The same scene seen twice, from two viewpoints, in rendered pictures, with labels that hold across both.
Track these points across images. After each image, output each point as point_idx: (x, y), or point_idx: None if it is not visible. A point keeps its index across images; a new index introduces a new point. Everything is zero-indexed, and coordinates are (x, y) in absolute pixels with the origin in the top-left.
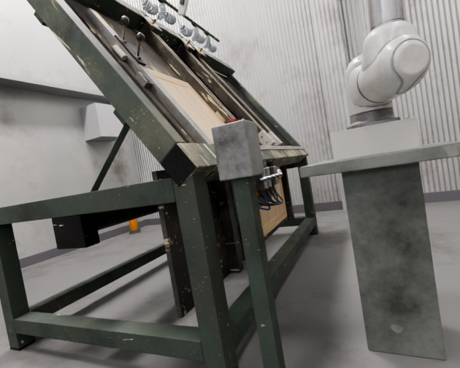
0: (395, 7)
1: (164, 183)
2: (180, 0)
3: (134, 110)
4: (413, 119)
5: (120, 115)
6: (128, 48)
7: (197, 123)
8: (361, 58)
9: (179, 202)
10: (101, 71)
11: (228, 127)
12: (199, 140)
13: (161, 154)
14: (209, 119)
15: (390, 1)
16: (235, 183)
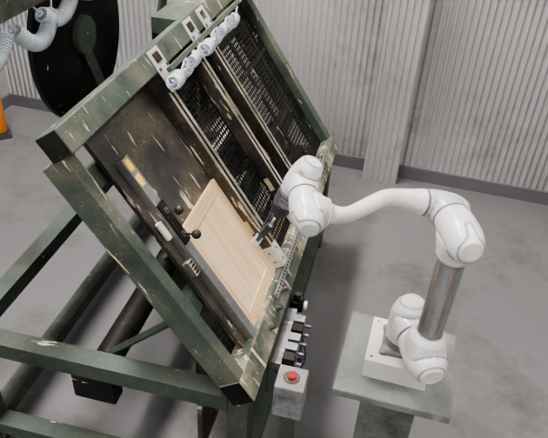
0: (437, 332)
1: (219, 398)
2: (257, 239)
3: (201, 348)
4: None
5: None
6: (173, 225)
7: (237, 291)
8: (409, 315)
9: (230, 413)
10: (169, 308)
11: (289, 391)
12: (243, 331)
13: (221, 382)
14: (243, 255)
15: (436, 328)
16: None
